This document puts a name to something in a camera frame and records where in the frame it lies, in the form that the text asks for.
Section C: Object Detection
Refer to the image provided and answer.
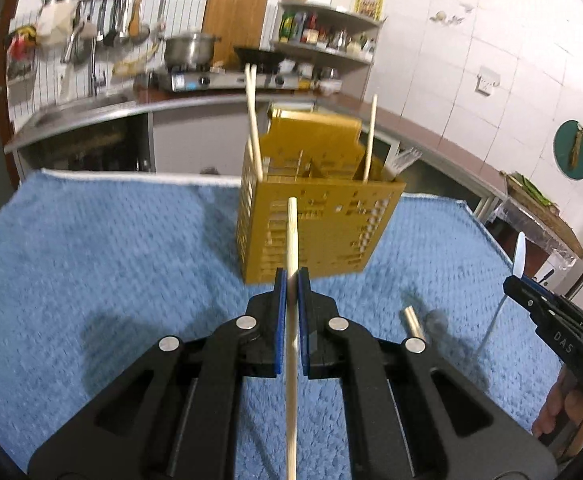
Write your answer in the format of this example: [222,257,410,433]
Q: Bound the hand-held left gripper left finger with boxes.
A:
[27,267,288,480]

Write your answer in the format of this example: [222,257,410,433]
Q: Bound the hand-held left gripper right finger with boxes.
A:
[297,267,558,480]

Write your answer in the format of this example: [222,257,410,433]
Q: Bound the light blue spoon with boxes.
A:
[474,232,527,358]

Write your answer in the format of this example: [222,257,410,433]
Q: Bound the wooden chopstick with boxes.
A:
[284,197,299,480]
[244,63,264,182]
[363,94,378,182]
[401,306,428,343]

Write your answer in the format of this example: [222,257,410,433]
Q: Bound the yellow perforated utensil holder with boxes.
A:
[238,104,406,287]

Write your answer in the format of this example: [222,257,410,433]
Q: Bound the person's right hand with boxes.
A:
[531,365,583,461]

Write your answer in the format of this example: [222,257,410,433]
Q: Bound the brown cabinet with plastic cover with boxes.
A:
[486,197,579,281]

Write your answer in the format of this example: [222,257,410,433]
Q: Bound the thick wooden chopping block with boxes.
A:
[504,172,583,261]

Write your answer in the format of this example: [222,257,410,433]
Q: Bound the green vegetables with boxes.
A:
[511,172,557,206]

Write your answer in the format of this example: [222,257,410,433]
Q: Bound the green round board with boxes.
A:
[554,120,583,181]

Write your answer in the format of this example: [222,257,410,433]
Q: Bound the blue knitted blanket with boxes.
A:
[0,169,565,480]

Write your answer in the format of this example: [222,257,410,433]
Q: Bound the steel gas stove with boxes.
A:
[152,67,317,93]

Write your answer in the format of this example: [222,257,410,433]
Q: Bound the black wok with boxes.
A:
[232,46,292,68]

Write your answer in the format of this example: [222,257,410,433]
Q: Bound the kitchen counter cabinet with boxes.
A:
[4,90,509,221]

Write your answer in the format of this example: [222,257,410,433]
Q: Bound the steel cooking pot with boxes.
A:
[162,32,221,66]

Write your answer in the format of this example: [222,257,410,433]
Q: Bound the steel sink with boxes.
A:
[34,92,132,128]

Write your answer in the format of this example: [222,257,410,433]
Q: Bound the green bottle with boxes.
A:
[278,10,297,43]

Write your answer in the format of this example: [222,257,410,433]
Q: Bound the wooden cutting board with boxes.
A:
[202,0,269,68]

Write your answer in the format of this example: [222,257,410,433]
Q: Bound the steel faucet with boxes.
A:
[84,35,107,98]

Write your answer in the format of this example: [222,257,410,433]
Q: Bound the grey corner shelf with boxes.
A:
[270,1,387,93]

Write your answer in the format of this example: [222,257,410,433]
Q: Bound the wooden hanging spatula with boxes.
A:
[128,0,148,43]

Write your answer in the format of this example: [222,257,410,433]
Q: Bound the dark hanging ladle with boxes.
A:
[102,0,122,48]

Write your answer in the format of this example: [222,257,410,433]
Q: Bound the white towel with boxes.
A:
[36,2,72,46]

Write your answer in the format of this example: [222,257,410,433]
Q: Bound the white wall socket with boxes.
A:
[475,66,501,96]

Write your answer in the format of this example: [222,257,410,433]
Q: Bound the yellow wall poster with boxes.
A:
[354,0,387,18]

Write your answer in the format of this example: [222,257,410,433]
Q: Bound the wall basket with red things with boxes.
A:
[6,27,39,96]

